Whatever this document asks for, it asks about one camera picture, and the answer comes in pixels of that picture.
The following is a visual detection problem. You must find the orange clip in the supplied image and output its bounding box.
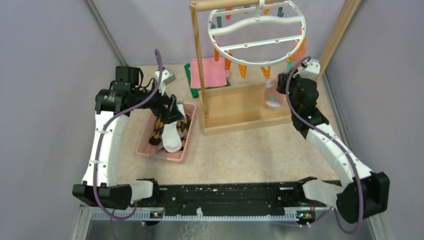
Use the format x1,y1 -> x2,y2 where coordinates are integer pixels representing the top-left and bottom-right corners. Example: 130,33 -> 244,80
238,63 -> 247,79

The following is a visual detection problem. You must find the white tall sock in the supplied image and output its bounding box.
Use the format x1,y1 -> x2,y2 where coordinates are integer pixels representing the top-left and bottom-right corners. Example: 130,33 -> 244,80
162,119 -> 182,153

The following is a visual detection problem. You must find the pink folded cloth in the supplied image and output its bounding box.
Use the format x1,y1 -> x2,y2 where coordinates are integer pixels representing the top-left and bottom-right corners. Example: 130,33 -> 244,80
189,57 -> 230,89

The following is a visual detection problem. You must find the green folded cloth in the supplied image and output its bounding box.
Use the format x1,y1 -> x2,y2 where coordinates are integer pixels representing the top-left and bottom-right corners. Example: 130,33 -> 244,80
184,63 -> 231,99

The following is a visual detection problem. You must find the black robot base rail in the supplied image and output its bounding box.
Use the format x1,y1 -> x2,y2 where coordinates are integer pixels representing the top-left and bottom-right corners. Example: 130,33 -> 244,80
137,181 -> 324,219

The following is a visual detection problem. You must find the brown argyle sock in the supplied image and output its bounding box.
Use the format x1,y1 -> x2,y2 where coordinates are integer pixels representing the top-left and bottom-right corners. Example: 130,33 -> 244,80
176,114 -> 192,151
148,117 -> 164,146

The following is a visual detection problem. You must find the white round clip hanger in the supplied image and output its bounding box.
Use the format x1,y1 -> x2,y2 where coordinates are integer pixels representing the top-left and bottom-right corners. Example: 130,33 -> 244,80
207,0 -> 307,67

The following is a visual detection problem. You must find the pink patterned sock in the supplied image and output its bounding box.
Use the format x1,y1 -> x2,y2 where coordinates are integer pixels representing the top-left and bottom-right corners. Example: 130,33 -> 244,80
264,43 -> 308,108

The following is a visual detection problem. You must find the wooden hanger rack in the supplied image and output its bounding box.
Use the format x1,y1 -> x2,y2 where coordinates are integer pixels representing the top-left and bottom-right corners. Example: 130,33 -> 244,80
188,0 -> 364,137

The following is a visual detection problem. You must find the pink plastic basket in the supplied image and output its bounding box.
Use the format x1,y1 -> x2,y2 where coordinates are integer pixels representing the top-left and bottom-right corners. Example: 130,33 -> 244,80
136,102 -> 196,164

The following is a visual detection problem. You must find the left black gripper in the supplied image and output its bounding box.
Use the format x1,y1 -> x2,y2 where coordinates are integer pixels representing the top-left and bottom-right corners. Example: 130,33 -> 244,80
130,80 -> 184,124

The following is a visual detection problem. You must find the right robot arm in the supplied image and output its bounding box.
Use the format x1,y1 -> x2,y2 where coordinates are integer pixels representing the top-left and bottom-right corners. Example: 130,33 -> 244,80
275,72 -> 390,224

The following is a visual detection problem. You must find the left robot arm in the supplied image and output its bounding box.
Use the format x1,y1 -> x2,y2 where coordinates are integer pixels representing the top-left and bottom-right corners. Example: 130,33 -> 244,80
72,66 -> 183,210

